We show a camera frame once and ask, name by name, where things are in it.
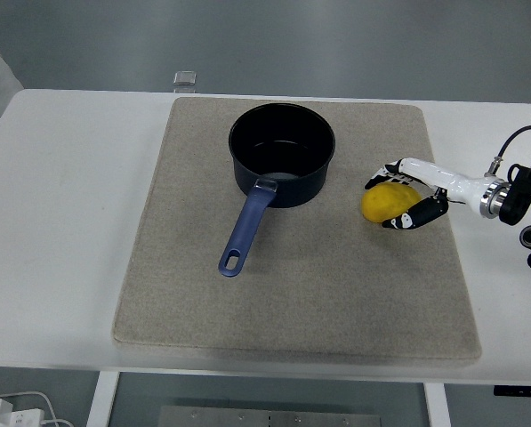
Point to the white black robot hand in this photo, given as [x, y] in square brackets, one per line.
[438, 175]

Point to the beige fabric mat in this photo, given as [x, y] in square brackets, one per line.
[292, 284]

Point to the black table control panel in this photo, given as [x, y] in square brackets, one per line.
[520, 391]

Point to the white table leg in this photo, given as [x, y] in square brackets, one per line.
[437, 407]
[101, 400]

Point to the small clear plastic block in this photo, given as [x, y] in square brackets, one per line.
[185, 78]

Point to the grey metal plate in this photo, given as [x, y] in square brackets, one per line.
[269, 418]

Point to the white power strip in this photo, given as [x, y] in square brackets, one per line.
[11, 416]

